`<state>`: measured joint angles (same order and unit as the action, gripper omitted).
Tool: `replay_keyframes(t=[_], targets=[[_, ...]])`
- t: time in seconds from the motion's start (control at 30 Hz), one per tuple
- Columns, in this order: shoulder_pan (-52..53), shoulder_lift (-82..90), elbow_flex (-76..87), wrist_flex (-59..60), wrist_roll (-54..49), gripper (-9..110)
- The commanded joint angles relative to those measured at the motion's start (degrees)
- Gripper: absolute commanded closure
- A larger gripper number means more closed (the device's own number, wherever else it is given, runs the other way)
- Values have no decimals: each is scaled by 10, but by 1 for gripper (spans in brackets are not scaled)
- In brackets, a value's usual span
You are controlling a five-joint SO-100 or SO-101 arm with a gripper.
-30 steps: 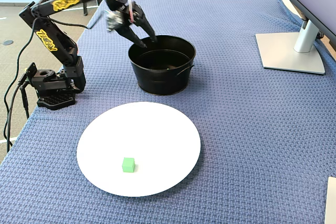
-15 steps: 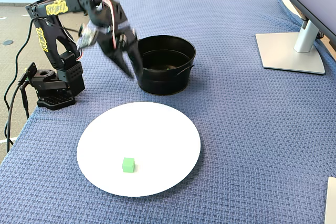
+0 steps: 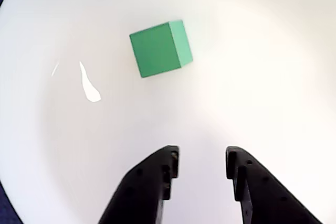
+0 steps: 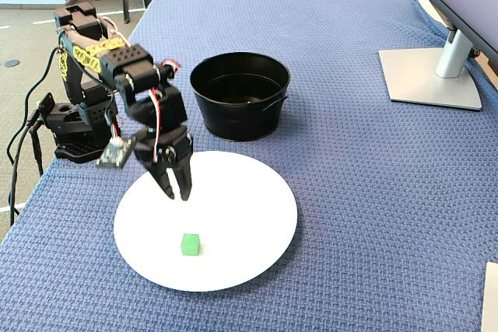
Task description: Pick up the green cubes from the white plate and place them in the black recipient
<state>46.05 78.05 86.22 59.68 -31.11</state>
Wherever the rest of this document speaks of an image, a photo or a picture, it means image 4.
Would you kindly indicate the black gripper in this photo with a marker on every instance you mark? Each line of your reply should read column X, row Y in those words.
column 173, row 150

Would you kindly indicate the green cube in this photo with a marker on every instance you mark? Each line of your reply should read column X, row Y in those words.
column 190, row 244

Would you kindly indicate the white round plate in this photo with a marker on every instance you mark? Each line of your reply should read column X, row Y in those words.
column 241, row 223

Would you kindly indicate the black metal bucket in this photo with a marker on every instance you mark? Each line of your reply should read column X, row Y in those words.
column 237, row 114

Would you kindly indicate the blue woven tablecloth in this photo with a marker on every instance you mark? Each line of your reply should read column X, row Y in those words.
column 350, row 192

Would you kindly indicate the grey round floor socket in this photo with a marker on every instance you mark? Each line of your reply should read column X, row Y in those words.
column 11, row 63

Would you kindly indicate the computer monitor with silver stand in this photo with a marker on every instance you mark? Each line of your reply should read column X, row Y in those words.
column 428, row 79

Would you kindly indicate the white flat board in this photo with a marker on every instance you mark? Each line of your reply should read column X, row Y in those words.
column 491, row 297

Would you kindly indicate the small wrist camera board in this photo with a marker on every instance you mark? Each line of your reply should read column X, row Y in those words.
column 114, row 153

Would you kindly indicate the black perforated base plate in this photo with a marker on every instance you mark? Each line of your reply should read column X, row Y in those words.
column 76, row 150

